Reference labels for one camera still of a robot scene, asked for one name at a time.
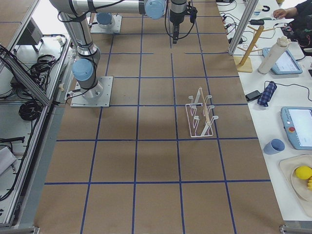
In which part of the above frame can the blue teach pendant near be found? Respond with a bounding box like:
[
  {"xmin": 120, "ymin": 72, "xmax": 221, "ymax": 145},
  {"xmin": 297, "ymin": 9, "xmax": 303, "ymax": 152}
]
[{"xmin": 281, "ymin": 107, "xmax": 312, "ymax": 150}]

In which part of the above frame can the blue grey cup on desk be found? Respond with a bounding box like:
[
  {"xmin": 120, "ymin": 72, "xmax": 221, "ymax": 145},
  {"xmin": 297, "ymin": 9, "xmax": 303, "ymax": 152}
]
[{"xmin": 263, "ymin": 139, "xmax": 285, "ymax": 155}]

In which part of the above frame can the blue teach pendant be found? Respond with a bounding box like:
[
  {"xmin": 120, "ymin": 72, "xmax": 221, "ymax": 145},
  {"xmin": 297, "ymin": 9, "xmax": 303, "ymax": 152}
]
[
  {"xmin": 271, "ymin": 50, "xmax": 303, "ymax": 75},
  {"xmin": 281, "ymin": 107, "xmax": 312, "ymax": 150}
]

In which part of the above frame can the folded plaid umbrella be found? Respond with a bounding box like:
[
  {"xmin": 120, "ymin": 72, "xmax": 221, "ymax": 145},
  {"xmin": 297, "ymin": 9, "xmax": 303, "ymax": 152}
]
[{"xmin": 257, "ymin": 81, "xmax": 277, "ymax": 107}]

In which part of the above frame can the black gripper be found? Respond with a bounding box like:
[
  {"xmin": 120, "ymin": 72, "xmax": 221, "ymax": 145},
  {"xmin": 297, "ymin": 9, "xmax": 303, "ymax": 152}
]
[{"xmin": 170, "ymin": 0, "xmax": 186, "ymax": 44}]

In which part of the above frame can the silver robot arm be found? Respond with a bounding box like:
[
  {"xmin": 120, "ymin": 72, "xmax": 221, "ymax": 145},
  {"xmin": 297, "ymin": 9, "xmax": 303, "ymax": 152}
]
[
  {"xmin": 96, "ymin": 13, "xmax": 115, "ymax": 28},
  {"xmin": 51, "ymin": 0, "xmax": 168, "ymax": 99}
]

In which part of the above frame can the yellow toy lemon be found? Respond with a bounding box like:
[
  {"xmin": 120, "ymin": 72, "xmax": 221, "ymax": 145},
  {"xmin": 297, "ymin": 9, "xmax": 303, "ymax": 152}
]
[{"xmin": 295, "ymin": 166, "xmax": 312, "ymax": 180}]

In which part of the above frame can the wooden mug tree stand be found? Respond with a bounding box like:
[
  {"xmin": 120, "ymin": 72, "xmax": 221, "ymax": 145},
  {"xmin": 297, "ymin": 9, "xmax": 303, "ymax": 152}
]
[{"xmin": 234, "ymin": 25, "xmax": 275, "ymax": 73}]

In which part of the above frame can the white wire cup rack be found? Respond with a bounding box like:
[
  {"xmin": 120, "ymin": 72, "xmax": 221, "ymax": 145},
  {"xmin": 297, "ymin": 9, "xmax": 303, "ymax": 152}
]
[{"xmin": 185, "ymin": 87, "xmax": 218, "ymax": 138}]

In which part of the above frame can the beige tray with plate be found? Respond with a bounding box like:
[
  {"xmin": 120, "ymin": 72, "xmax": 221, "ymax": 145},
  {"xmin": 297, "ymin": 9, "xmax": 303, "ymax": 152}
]
[{"xmin": 279, "ymin": 155, "xmax": 312, "ymax": 217}]

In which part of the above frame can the blue teach pendant far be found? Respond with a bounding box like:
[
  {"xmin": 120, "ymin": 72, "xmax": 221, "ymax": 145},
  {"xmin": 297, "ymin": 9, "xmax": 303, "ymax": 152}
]
[{"xmin": 271, "ymin": 50, "xmax": 303, "ymax": 75}]

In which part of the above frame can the black phone on desk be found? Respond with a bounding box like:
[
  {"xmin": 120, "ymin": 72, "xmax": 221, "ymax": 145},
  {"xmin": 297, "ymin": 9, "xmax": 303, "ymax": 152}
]
[{"xmin": 245, "ymin": 90, "xmax": 262, "ymax": 102}]

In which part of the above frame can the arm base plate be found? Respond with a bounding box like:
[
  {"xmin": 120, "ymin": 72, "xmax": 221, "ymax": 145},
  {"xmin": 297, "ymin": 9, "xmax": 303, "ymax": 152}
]
[
  {"xmin": 91, "ymin": 13, "xmax": 122, "ymax": 34},
  {"xmin": 70, "ymin": 77, "xmax": 113, "ymax": 108}
]

